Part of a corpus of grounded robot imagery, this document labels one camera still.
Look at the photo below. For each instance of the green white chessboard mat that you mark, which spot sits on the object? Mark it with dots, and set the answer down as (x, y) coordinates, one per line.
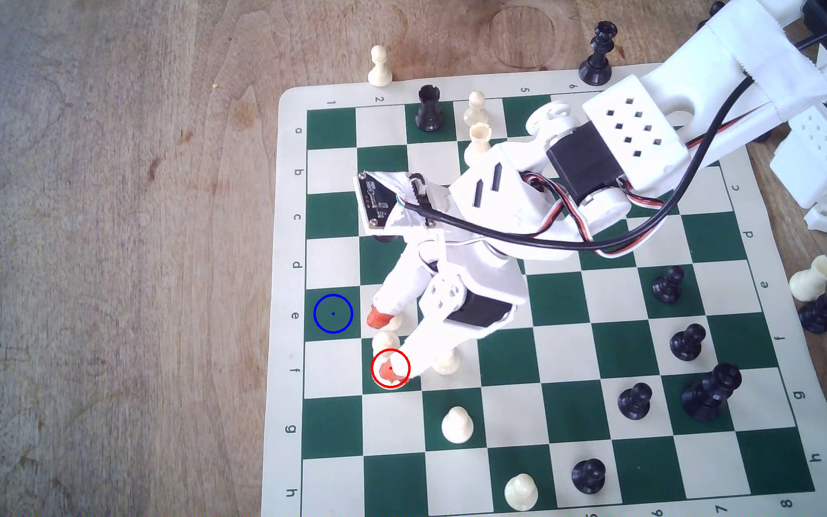
(564, 301)

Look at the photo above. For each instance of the black chess king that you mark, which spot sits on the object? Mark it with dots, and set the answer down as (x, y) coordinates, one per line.
(708, 393)

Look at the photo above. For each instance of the white chess pawn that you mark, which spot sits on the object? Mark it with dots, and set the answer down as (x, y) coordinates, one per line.
(446, 364)
(521, 492)
(380, 66)
(385, 342)
(457, 425)
(394, 323)

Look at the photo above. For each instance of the white pawn top row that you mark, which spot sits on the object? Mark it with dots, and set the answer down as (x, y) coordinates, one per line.
(476, 108)

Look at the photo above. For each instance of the black chess knight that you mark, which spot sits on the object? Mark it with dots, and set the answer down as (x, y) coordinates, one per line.
(824, 311)

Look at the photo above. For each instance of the black chess rook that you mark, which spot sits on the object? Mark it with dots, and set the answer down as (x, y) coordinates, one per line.
(428, 108)

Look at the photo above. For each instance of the black chess queen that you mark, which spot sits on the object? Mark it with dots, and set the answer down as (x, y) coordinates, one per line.
(596, 56)

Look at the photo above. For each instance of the black camera board white mount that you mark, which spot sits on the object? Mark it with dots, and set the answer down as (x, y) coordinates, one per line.
(377, 201)

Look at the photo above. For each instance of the black chess pawn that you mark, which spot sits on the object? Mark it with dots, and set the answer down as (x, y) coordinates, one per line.
(668, 284)
(688, 342)
(588, 475)
(634, 401)

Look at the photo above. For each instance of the white cloth tape wrap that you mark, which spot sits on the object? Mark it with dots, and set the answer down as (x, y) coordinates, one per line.
(765, 50)

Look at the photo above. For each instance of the white chess rook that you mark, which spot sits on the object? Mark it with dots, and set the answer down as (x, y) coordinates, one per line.
(813, 278)
(479, 138)

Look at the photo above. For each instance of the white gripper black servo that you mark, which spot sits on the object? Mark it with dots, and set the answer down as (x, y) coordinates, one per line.
(476, 310)

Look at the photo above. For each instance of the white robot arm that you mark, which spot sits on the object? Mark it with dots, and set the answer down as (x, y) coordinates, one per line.
(679, 79)

